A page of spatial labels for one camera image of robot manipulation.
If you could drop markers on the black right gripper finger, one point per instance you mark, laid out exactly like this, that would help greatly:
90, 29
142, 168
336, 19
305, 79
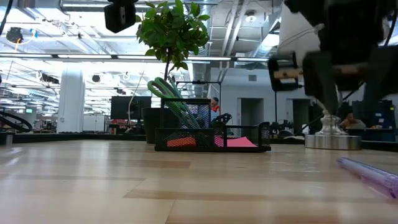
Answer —
379, 74
321, 77

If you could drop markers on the purple transparent pen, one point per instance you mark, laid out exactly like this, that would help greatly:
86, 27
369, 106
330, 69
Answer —
373, 175

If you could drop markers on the pink sticky notes pad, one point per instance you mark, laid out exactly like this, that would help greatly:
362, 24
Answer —
241, 142

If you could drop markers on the black mesh desk organizer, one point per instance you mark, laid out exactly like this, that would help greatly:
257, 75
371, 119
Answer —
211, 148

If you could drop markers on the dark blue storage cabinet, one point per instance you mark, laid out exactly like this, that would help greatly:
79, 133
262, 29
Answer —
381, 118

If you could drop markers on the green potted plant black pot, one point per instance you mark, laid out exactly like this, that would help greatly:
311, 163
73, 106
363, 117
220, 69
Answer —
172, 28

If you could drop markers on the person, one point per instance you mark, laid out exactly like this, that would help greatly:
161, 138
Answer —
353, 123
215, 102

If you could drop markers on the black background equipment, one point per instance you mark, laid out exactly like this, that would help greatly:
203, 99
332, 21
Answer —
281, 127

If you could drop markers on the silver table lamp white shade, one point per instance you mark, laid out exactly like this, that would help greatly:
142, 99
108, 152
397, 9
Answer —
332, 141

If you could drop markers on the round black ceiling speaker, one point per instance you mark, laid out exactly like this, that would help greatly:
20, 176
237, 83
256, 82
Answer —
96, 78

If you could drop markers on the black monitor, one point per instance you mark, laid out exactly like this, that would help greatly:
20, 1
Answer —
121, 107

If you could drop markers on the white round column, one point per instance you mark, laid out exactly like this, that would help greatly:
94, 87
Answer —
71, 102

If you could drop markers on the black ceiling device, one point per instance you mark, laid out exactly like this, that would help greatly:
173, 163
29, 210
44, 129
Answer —
14, 35

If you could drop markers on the red sticky notes pad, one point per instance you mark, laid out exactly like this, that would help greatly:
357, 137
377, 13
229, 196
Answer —
182, 142

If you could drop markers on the black table frame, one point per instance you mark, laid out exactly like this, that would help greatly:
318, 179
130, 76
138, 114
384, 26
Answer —
77, 137

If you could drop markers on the grey metal post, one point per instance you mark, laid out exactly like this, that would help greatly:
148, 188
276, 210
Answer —
7, 138

